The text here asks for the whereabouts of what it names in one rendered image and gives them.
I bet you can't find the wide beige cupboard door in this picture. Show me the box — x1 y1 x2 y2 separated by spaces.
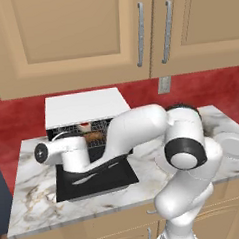
0 0 160 102

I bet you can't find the narrow beige cupboard door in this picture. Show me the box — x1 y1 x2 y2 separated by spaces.
145 0 239 79

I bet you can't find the white round plate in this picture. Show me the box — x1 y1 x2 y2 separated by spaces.
154 152 181 177
213 130 239 161

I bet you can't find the white toaster oven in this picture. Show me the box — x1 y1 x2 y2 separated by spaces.
43 86 135 167

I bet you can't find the black toaster oven door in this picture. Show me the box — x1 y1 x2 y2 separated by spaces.
53 152 141 204

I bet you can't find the dark blue appliance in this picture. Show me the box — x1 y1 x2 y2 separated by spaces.
0 156 16 237

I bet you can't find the grey wall socket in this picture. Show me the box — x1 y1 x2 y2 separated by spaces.
157 75 173 95

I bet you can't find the wire oven rack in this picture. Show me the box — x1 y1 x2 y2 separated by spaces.
51 119 114 136
84 138 109 152

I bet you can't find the beige base cupboard front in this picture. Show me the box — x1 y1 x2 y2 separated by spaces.
15 202 164 239
154 175 239 239

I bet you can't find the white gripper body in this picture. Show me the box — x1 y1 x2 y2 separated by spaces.
52 127 77 143

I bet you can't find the brown baguette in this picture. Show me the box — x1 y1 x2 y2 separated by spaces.
83 130 105 144

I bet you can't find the red brown steak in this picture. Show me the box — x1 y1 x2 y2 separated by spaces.
79 122 92 133

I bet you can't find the small silver drawer handle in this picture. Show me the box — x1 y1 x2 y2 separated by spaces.
145 207 158 216

